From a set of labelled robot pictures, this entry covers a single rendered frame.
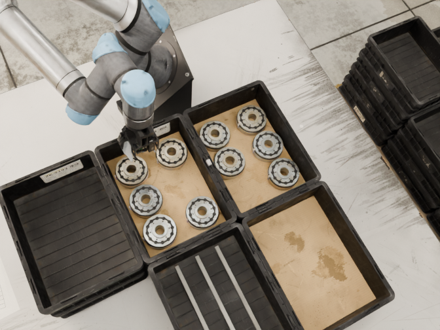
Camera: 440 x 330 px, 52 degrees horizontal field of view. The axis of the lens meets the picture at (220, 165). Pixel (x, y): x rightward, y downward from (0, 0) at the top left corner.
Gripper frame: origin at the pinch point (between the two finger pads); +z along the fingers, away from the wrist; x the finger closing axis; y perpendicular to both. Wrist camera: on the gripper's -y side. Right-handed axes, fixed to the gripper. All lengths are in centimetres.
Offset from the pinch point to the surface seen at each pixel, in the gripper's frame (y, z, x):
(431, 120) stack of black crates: 21, 49, 142
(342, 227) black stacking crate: 48, 7, 47
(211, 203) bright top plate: 21.8, 12.9, 15.4
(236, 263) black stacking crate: 41.3, 16.1, 14.0
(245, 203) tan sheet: 26.2, 14.7, 26.2
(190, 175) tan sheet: 9.2, 15.6, 14.8
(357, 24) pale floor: -60, 82, 177
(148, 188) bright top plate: 8.1, 14.2, 0.3
